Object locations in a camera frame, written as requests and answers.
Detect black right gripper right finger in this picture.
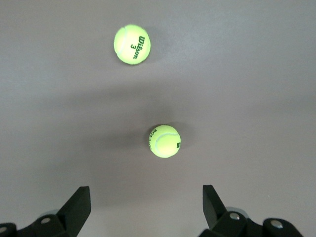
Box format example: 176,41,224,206
199,184,304,237

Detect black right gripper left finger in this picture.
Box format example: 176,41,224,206
0,186,91,237

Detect tennis ball Roland Garros print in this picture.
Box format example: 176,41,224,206
147,124,182,158

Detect tennis ball Wilson 3 print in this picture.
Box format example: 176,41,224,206
113,24,151,65

